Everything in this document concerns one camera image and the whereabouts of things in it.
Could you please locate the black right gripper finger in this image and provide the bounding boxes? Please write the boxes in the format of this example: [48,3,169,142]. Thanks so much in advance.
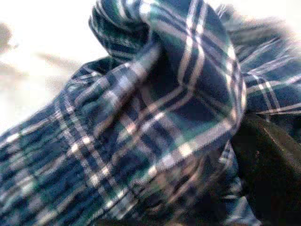
[232,114,301,226]

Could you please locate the blue plaid shorts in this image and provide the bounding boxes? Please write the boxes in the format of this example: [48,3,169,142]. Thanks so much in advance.
[0,0,301,226]

